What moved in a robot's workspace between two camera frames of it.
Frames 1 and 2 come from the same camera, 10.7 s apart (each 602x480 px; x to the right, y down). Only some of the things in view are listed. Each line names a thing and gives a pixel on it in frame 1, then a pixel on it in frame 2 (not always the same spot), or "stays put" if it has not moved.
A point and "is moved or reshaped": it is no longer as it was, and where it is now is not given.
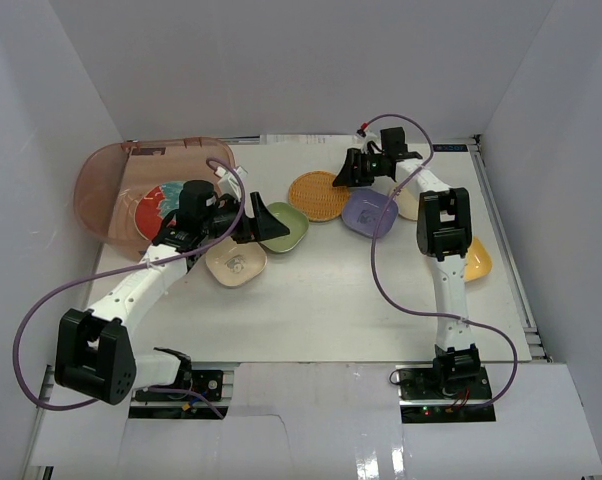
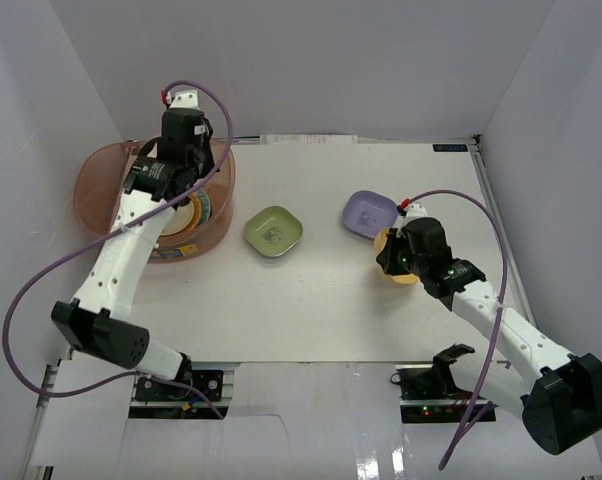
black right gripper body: (371, 166) to (399, 259)
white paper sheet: (307, 139) stays put
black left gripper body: (251, 222) to (201, 167)
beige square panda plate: (236, 264) is moved or reshaped
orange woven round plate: (314, 194) is moved or reshaped
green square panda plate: (293, 220) is moved or reshaped
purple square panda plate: (370, 212) stays put
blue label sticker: (450, 147) stays put
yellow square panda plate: (478, 261) to (401, 278)
